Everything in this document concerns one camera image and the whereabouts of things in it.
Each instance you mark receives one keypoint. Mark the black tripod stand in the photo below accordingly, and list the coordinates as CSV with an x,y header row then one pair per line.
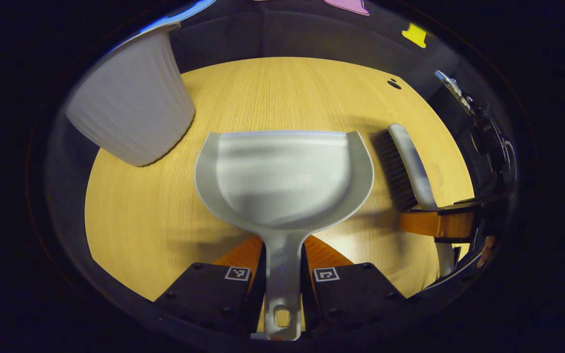
x,y
483,127

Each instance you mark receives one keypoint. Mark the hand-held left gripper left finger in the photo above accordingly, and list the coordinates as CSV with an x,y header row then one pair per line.
x,y
257,294

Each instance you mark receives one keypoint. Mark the grey plastic garbage bin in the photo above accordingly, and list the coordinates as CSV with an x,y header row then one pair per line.
x,y
130,98

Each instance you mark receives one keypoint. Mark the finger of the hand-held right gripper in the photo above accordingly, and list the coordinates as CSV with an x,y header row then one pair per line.
x,y
439,224

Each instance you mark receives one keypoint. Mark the grey plastic dustpan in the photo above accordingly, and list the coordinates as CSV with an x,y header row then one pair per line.
x,y
282,181

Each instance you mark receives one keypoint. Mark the small grey broom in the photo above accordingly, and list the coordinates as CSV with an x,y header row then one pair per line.
x,y
412,162

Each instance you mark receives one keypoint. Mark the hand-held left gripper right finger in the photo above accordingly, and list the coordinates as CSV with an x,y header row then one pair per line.
x,y
309,294

